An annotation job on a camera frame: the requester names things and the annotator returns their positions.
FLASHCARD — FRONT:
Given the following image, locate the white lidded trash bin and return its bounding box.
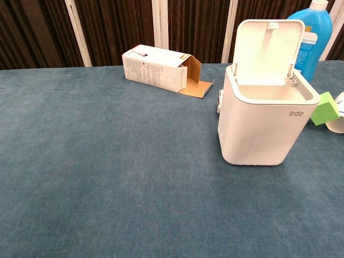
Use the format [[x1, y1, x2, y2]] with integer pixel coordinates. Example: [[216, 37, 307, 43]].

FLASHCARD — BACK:
[[217, 18, 322, 166]]

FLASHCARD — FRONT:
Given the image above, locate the open white cardboard box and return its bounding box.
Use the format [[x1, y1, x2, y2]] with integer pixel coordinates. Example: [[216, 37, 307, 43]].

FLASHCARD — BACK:
[[121, 44, 216, 99]]

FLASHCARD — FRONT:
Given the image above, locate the small white crumpled packet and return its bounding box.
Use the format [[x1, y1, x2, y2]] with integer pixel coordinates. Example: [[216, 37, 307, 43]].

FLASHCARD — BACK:
[[216, 89, 225, 114]]

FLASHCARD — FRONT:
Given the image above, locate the teal tablecloth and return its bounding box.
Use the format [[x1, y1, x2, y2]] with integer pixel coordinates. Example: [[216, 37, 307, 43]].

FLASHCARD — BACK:
[[0, 60, 344, 258]]

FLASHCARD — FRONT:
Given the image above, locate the green foam block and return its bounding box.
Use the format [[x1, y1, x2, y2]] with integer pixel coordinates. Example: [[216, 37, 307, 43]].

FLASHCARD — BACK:
[[311, 91, 341, 126]]

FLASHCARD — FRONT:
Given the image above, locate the dark brown pleated curtain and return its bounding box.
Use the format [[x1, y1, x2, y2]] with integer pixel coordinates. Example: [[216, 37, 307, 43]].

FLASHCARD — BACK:
[[0, 0, 344, 70]]

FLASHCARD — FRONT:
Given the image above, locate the blue detergent bottle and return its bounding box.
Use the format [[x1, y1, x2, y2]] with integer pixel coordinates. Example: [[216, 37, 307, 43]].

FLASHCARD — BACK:
[[286, 0, 334, 84]]

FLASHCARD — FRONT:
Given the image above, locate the white frame post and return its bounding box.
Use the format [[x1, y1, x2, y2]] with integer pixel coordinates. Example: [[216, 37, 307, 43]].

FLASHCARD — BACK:
[[151, 0, 169, 51], [64, 0, 93, 68], [325, 0, 344, 61], [221, 0, 239, 64]]

